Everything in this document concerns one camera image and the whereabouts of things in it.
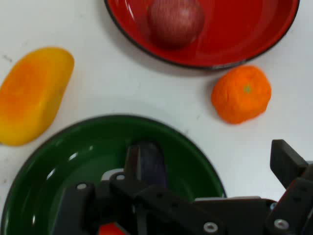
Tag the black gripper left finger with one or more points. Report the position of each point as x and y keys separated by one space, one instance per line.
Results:
x=156 y=203

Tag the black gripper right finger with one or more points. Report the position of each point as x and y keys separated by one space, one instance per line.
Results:
x=288 y=166

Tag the purple toy eggplant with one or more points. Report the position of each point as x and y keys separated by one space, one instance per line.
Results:
x=152 y=164

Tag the small red wrist part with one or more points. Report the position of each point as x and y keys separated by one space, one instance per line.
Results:
x=108 y=230

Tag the orange toy tangerine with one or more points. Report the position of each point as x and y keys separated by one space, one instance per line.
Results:
x=240 y=95

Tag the green enamel plate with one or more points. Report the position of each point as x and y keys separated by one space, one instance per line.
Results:
x=73 y=151

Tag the red enamel plate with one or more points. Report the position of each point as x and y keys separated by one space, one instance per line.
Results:
x=234 y=31

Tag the yellow orange toy mango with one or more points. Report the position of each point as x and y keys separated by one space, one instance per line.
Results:
x=31 y=98

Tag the red toy apple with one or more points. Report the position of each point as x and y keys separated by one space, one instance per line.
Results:
x=174 y=23

